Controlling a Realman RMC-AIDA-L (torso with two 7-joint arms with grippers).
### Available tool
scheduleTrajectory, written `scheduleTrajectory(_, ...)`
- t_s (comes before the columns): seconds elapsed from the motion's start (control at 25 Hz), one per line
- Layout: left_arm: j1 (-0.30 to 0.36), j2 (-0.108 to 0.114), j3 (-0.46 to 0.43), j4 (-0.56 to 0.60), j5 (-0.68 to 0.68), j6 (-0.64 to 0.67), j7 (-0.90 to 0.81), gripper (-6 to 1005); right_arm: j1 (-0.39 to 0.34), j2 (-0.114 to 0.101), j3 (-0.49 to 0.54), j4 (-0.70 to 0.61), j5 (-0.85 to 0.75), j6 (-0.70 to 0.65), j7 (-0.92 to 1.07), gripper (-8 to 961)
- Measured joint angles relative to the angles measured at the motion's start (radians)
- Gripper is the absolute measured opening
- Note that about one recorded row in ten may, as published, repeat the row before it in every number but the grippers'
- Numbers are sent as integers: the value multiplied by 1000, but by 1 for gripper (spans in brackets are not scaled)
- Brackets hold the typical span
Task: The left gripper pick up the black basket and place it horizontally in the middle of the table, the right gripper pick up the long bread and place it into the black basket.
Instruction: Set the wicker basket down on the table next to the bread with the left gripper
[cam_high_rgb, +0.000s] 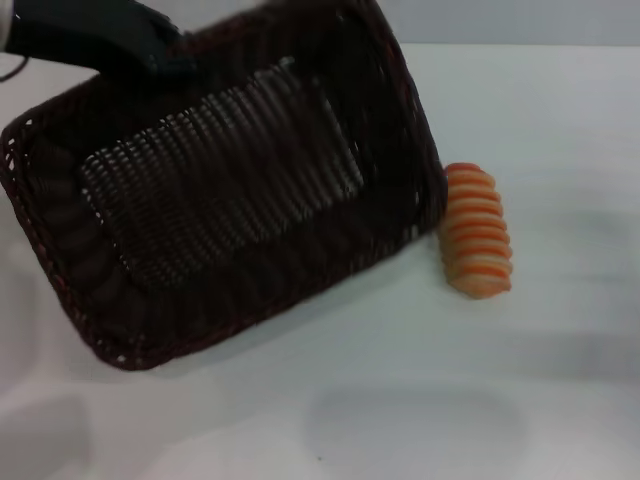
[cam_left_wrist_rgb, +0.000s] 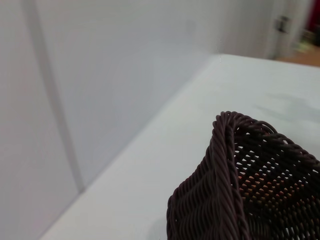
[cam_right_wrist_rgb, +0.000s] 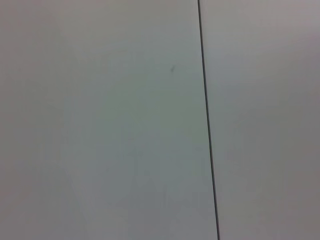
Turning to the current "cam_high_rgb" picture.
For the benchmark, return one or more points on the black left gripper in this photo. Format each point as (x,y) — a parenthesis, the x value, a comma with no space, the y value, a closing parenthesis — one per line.
(90,35)

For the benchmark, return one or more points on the dark brown woven basket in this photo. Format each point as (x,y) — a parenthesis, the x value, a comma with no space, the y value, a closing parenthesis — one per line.
(240,280)

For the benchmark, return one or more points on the orange striped bread loaf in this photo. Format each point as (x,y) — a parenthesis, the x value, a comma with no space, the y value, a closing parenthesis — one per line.
(480,240)

